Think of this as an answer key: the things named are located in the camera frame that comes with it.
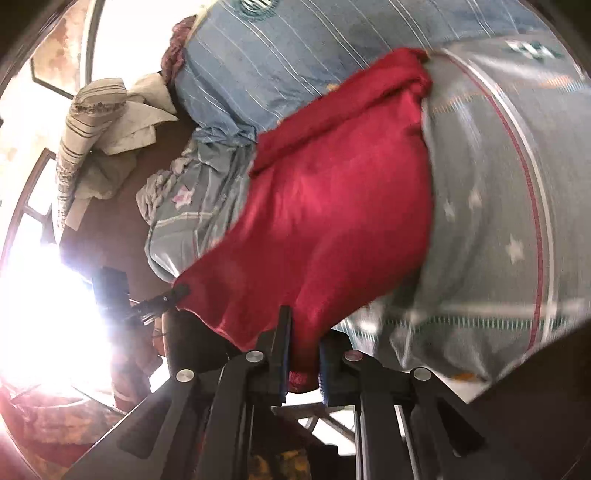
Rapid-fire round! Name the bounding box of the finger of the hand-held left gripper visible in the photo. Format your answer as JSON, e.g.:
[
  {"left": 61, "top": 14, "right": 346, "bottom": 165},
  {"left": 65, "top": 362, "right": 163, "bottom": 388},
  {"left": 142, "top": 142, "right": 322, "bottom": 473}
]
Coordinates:
[{"left": 129, "top": 283, "right": 191, "bottom": 324}]

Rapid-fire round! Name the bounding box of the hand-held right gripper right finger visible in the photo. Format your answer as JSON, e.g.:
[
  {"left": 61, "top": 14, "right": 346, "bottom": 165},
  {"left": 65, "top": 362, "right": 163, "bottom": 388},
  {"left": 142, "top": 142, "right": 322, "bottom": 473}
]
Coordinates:
[{"left": 318, "top": 333, "right": 486, "bottom": 480}]

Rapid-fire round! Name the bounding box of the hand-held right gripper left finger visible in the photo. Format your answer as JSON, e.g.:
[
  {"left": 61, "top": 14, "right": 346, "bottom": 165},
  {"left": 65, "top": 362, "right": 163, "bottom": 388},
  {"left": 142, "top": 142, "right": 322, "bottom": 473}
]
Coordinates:
[{"left": 117, "top": 305, "right": 294, "bottom": 480}]

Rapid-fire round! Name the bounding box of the red sweater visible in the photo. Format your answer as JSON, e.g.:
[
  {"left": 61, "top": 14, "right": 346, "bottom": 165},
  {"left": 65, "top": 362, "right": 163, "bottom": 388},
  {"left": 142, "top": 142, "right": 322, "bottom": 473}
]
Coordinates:
[{"left": 172, "top": 47, "right": 435, "bottom": 393}]

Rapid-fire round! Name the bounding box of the olive cloth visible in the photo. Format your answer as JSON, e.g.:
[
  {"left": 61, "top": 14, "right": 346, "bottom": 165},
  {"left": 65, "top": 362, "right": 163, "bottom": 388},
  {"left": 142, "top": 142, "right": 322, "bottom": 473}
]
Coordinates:
[{"left": 74, "top": 150, "right": 139, "bottom": 201}]

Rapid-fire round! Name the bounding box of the striped white cloth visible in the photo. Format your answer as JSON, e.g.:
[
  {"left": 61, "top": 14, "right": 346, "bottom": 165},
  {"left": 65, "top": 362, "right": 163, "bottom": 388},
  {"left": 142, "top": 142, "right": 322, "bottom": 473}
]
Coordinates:
[{"left": 54, "top": 78, "right": 129, "bottom": 232}]

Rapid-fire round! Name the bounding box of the grey star print bedsheet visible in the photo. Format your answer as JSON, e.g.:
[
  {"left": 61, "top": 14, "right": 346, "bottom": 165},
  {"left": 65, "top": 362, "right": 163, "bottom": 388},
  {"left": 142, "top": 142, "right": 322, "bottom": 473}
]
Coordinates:
[{"left": 136, "top": 36, "right": 591, "bottom": 385}]

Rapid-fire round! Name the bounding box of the maroon patterned cloth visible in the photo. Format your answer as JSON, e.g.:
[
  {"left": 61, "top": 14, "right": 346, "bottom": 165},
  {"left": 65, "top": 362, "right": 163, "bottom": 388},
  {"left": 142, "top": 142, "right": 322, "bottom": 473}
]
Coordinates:
[{"left": 159, "top": 15, "right": 199, "bottom": 86}]

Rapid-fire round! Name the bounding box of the blue plaid pillow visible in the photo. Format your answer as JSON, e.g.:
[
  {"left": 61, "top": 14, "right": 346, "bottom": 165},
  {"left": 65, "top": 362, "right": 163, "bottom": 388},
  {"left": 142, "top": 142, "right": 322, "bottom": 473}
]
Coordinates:
[{"left": 173, "top": 0, "right": 561, "bottom": 147}]

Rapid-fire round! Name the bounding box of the framed wall picture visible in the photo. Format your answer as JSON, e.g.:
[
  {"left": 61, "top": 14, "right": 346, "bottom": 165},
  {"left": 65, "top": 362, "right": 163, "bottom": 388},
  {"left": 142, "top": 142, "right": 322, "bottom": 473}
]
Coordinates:
[{"left": 28, "top": 0, "right": 101, "bottom": 100}]

